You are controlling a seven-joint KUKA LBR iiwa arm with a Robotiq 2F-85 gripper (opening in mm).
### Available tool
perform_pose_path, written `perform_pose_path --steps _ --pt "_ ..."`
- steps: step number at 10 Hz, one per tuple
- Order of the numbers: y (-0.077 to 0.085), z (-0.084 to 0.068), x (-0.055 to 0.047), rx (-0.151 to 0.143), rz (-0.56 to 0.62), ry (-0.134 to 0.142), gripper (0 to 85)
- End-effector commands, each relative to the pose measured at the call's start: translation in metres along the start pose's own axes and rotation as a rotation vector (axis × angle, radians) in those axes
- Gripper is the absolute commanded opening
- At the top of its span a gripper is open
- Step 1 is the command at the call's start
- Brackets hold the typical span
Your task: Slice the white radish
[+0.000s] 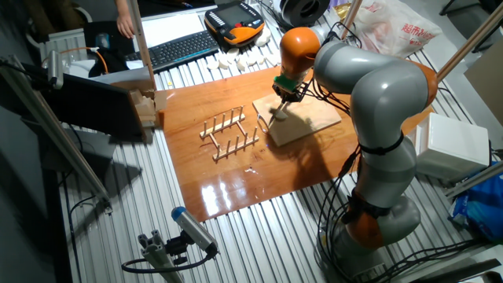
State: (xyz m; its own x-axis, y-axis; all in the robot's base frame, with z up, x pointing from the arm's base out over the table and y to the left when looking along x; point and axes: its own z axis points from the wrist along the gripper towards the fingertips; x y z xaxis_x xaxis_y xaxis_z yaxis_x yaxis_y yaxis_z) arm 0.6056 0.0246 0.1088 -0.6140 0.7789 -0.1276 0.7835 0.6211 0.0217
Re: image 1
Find bamboo cutting board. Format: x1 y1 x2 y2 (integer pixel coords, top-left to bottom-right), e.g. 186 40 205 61
251 88 343 148

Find wooden post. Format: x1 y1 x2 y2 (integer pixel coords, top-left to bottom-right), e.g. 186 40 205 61
126 0 157 91

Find white plastic drawer box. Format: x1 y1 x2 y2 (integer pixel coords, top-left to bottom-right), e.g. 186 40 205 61
414 112 491 182

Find glossy orange wooden board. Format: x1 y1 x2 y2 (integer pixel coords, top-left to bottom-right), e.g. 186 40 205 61
159 58 435 223

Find black camera clamp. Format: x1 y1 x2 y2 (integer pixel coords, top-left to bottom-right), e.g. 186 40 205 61
164 230 190 266

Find silver camera blue end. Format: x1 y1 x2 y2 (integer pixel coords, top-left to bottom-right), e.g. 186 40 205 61
171 206 219 255

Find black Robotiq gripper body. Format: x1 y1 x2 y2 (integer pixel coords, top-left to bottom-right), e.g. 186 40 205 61
272 83 311 105

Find white plastic bag red print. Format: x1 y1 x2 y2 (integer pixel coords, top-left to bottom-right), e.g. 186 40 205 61
351 0 443 59

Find slanted brown frame pole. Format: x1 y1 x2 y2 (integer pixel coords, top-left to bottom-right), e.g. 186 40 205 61
435 2 503 82

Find wooden peg rack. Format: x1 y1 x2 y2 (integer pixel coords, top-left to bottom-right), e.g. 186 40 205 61
199 105 260 163

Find aluminium profile bracket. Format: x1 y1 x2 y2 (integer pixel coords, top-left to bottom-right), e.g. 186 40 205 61
137 230 185 283

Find blue plastic bag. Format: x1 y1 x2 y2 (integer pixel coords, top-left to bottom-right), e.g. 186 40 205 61
447 161 503 243

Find person's forearm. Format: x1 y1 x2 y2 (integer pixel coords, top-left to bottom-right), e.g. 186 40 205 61
113 0 130 17

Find stainless steel cleaver knife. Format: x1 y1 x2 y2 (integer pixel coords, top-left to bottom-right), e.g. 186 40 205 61
267 100 290 129

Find black computer mouse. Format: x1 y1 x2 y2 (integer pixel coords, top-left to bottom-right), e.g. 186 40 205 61
95 32 111 50

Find black monitor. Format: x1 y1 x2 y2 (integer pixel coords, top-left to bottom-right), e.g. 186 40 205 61
39 72 145 142

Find black keyboard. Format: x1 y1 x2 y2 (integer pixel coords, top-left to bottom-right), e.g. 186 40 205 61
124 29 220 74

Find black camera cable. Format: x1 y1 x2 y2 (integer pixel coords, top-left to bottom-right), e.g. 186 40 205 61
120 245 219 274

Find short brown frame pole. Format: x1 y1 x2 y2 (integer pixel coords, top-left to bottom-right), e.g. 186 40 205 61
340 0 363 40

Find large white radish chunk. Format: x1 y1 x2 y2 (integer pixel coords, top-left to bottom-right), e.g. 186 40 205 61
254 26 273 48

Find gold foil packet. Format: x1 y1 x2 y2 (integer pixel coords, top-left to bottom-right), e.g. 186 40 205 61
333 2 353 23

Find slanted aluminium beam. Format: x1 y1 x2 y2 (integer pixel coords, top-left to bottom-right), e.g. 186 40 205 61
0 54 114 215

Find person's hand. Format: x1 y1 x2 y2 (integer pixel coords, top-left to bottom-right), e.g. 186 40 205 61
116 12 136 40

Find orange black teach pendant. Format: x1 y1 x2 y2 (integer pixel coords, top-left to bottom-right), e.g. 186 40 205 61
204 0 266 49

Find grey aluminium rail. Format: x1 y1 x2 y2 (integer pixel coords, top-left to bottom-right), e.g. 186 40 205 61
445 160 503 199

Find black mouse pad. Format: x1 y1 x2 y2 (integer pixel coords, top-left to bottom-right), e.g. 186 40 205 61
84 21 134 60

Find brown cardboard panel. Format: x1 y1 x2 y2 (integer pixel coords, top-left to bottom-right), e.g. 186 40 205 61
463 37 503 127

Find small wooden blocks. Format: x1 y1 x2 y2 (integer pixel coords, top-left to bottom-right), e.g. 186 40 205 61
112 78 169 130

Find black filament spool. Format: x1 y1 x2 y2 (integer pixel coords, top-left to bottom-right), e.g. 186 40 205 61
279 0 332 28

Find orange cable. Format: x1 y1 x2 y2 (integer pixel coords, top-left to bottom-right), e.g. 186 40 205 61
58 46 109 75

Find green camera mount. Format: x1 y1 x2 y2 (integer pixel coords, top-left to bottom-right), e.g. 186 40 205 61
273 74 298 94

